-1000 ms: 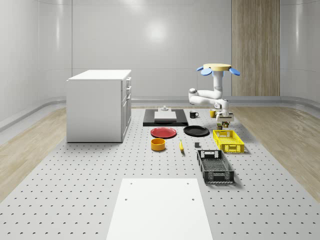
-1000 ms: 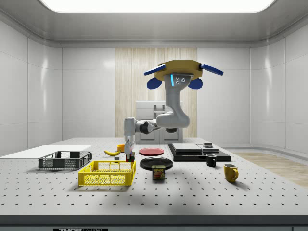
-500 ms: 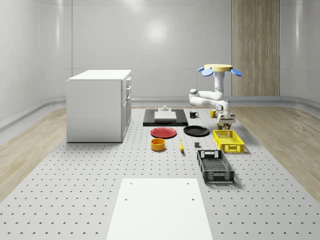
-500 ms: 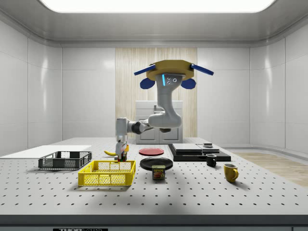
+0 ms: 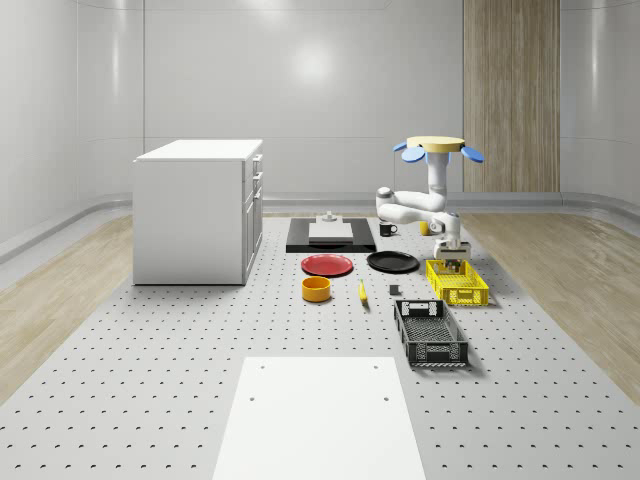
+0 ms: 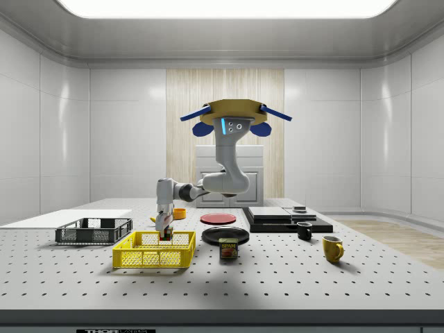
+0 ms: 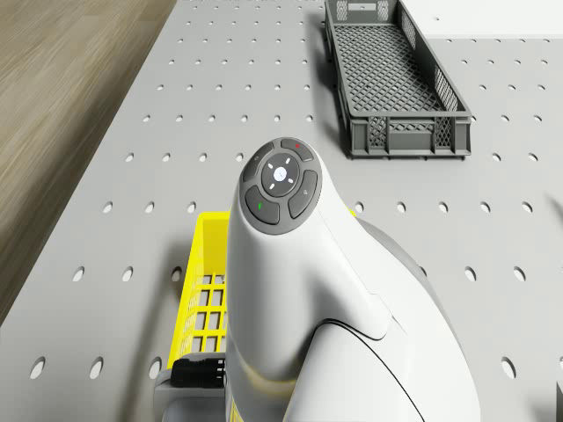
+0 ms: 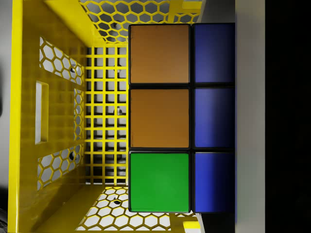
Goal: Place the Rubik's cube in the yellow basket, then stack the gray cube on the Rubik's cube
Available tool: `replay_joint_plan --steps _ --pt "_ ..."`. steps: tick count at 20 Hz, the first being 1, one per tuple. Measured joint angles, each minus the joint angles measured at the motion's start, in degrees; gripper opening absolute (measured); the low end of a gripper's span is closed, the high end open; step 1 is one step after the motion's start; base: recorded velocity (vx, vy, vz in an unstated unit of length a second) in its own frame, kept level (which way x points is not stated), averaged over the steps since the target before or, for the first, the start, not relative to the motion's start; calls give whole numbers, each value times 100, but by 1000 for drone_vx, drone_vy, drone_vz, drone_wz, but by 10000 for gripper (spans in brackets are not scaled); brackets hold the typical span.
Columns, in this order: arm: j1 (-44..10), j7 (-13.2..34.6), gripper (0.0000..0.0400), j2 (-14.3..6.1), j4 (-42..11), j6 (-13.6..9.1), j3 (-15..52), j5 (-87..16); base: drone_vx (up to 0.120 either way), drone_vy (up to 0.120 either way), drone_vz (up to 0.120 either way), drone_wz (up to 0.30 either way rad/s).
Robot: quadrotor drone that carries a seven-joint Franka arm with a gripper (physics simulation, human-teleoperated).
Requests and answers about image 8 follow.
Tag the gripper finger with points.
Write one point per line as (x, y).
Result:
(219, 223)
(218, 12)

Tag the puzzle cube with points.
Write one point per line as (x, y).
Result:
(159, 116)

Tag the yellow basket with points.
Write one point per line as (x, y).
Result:
(26, 116)

